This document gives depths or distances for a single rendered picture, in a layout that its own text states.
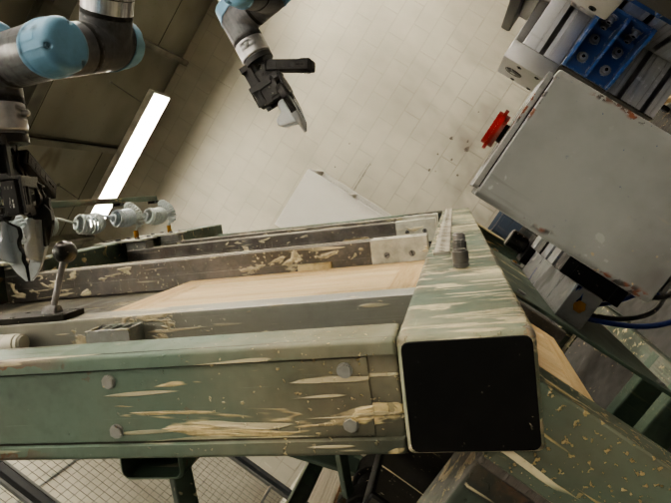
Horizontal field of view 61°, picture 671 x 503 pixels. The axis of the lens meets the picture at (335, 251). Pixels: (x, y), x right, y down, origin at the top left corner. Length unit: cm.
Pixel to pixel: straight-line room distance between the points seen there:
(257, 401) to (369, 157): 580
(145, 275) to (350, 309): 77
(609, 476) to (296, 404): 28
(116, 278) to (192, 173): 544
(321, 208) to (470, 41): 254
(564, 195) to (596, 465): 23
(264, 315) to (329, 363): 29
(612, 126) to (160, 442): 51
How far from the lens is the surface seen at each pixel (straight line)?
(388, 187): 626
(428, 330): 52
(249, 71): 144
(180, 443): 61
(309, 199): 497
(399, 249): 124
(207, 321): 84
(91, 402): 65
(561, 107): 50
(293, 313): 79
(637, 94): 112
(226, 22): 147
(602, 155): 50
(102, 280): 151
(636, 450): 56
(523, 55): 109
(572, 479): 57
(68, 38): 86
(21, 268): 96
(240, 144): 667
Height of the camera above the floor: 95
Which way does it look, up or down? 6 degrees up
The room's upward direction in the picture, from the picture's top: 56 degrees counter-clockwise
